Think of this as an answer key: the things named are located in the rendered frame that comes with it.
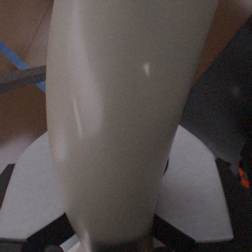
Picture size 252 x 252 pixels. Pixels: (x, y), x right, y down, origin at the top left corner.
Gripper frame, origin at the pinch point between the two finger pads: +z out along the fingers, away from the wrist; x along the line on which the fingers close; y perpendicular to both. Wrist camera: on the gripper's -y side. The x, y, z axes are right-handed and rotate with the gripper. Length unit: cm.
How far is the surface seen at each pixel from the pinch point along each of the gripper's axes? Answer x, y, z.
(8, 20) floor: -107, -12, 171
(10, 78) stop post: -64, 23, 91
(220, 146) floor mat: 63, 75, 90
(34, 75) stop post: -57, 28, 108
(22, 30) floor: -88, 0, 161
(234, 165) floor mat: 75, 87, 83
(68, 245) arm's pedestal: -28, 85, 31
